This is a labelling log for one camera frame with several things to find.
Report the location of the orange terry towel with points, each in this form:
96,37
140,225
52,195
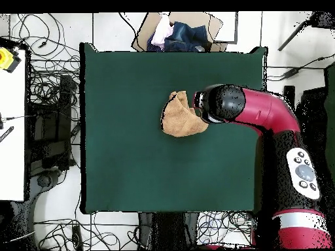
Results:
180,123

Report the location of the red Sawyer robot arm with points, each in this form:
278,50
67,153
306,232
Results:
269,109

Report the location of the blue denim jeans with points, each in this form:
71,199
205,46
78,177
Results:
188,36

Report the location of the pink garment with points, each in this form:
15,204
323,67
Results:
162,31

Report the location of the brown cardboard box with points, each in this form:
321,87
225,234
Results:
195,18

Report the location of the dark green table cloth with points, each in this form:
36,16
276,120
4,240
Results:
125,157

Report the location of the black equipment stand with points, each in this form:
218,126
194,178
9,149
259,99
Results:
65,104

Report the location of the black tripod leg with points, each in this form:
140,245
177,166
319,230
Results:
324,19

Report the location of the grey round stand base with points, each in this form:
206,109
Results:
44,180

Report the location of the black power strip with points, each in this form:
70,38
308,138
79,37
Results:
77,238

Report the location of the white desk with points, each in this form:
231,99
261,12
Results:
11,162

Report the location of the yellow emergency stop button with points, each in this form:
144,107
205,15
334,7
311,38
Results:
5,58

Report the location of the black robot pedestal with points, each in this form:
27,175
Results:
145,224

